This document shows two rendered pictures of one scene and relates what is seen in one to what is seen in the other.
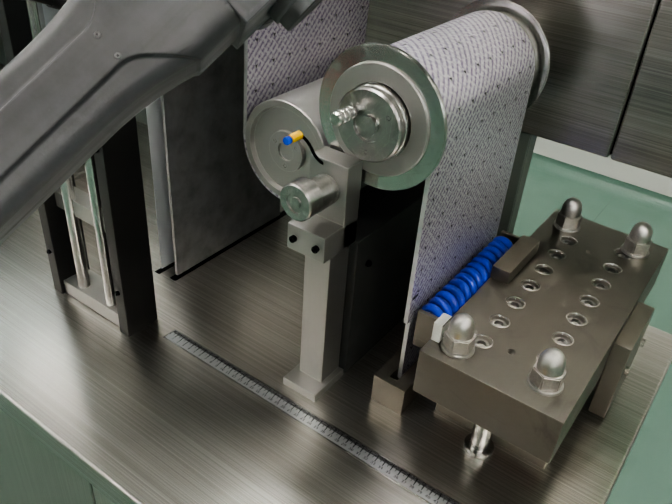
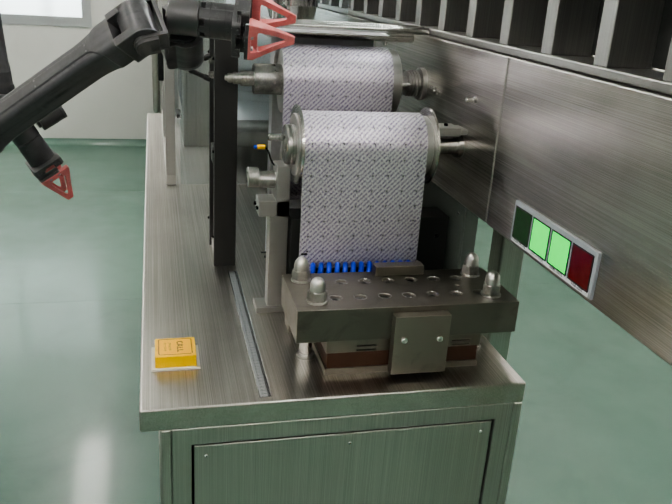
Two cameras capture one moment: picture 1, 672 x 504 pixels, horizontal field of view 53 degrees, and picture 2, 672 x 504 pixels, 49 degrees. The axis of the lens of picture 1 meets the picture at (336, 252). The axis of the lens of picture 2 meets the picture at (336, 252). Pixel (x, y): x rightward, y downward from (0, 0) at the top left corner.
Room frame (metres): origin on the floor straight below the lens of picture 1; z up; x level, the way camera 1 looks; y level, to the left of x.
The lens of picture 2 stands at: (-0.32, -1.00, 1.55)
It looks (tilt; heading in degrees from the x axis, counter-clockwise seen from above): 20 degrees down; 42
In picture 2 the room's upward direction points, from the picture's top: 4 degrees clockwise
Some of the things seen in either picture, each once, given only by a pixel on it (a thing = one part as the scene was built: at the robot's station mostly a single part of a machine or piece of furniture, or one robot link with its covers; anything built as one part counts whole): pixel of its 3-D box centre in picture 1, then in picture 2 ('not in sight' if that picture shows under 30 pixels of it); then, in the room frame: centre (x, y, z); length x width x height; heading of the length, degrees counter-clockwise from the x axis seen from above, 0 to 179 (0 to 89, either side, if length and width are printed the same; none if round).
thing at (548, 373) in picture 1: (550, 367); (317, 289); (0.51, -0.22, 1.05); 0.04 x 0.04 x 0.04
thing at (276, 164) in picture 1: (349, 119); not in sight; (0.80, 0.00, 1.17); 0.26 x 0.12 x 0.12; 146
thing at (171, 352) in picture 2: not in sight; (175, 352); (0.35, -0.04, 0.91); 0.07 x 0.07 x 0.02; 56
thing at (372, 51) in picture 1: (379, 119); (296, 144); (0.63, -0.03, 1.25); 0.15 x 0.01 x 0.15; 56
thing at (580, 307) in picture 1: (553, 312); (397, 302); (0.67, -0.27, 1.00); 0.40 x 0.16 x 0.06; 146
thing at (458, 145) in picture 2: not in sight; (443, 145); (0.87, -0.20, 1.25); 0.07 x 0.04 x 0.04; 146
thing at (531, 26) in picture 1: (491, 60); (425, 145); (0.84, -0.17, 1.25); 0.15 x 0.01 x 0.15; 56
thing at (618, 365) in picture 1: (623, 360); (419, 343); (0.63, -0.36, 0.96); 0.10 x 0.03 x 0.11; 146
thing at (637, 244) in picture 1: (640, 237); (492, 282); (0.77, -0.40, 1.05); 0.04 x 0.04 x 0.04
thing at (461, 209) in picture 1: (466, 214); (361, 223); (0.70, -0.15, 1.11); 0.23 x 0.01 x 0.18; 146
